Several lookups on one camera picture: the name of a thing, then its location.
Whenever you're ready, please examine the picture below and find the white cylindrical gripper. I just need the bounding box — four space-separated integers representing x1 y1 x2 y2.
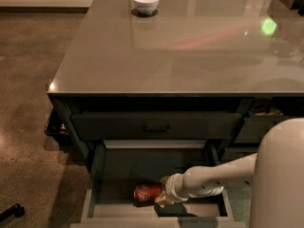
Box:
155 174 187 206

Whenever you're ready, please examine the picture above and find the red coke can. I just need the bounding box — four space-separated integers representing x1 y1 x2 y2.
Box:
133 182 162 202

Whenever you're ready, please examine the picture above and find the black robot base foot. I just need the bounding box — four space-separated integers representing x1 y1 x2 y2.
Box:
0 203 25 222

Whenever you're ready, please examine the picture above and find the dark top drawer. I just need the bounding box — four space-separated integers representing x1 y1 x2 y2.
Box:
71 111 241 140

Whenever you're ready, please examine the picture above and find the black side wire rack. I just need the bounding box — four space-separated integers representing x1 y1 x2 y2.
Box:
45 110 67 137

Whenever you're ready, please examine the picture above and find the white ceramic bowl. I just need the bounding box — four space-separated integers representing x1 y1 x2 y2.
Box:
132 0 160 15

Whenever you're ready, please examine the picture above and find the open dark middle drawer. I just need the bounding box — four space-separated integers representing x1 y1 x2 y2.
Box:
70 141 246 228

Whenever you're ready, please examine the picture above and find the right top drawer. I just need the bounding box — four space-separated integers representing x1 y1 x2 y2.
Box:
235 100 304 144

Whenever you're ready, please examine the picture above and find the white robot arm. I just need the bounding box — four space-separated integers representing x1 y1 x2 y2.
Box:
156 118 304 228

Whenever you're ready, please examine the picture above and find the dark cabinet counter unit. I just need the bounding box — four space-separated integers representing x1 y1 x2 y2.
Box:
47 0 304 188

